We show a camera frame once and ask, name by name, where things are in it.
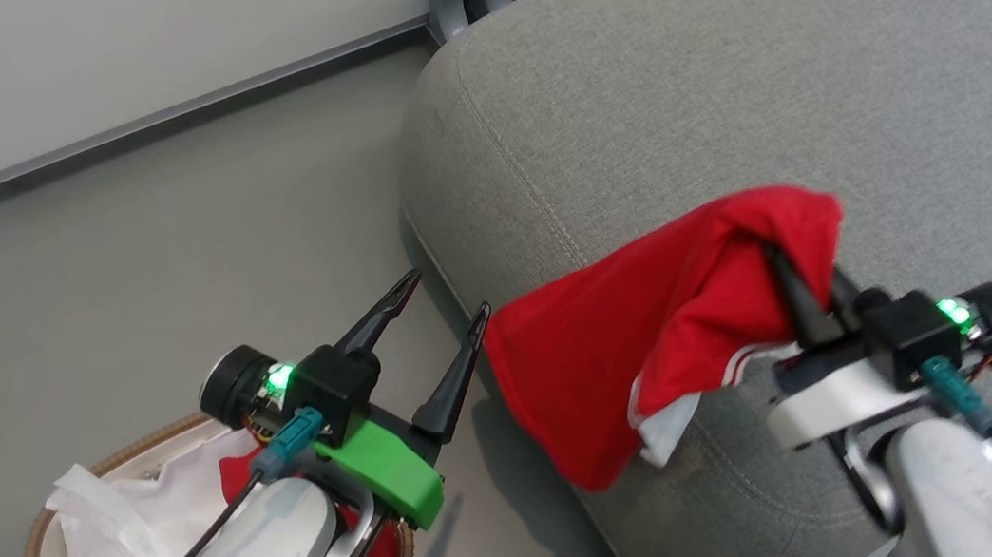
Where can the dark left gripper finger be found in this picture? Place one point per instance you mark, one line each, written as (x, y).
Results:
(380, 321)
(450, 392)

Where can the white basket liner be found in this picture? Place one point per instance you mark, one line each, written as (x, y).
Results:
(129, 518)

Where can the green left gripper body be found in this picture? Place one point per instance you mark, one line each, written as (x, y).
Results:
(393, 476)

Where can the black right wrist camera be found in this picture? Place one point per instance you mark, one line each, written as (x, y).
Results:
(906, 333)

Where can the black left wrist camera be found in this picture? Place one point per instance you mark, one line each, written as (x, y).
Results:
(338, 387)

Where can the grey partition bottom rail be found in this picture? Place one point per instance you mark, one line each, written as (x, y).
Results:
(163, 115)

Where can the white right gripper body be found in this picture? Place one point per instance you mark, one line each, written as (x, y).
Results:
(830, 399)

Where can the white basket with brown rim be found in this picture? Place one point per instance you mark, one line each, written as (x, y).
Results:
(149, 442)

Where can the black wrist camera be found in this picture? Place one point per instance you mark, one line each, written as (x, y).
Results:
(906, 333)
(338, 387)

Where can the grey fabric sofa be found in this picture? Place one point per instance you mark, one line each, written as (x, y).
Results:
(673, 100)

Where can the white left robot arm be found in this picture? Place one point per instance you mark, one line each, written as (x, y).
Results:
(275, 537)

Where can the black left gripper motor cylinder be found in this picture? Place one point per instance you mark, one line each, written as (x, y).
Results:
(233, 386)

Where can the red garment with white stripes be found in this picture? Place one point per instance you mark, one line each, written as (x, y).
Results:
(580, 366)

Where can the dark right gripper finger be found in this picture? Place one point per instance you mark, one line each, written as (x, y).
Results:
(845, 292)
(798, 301)

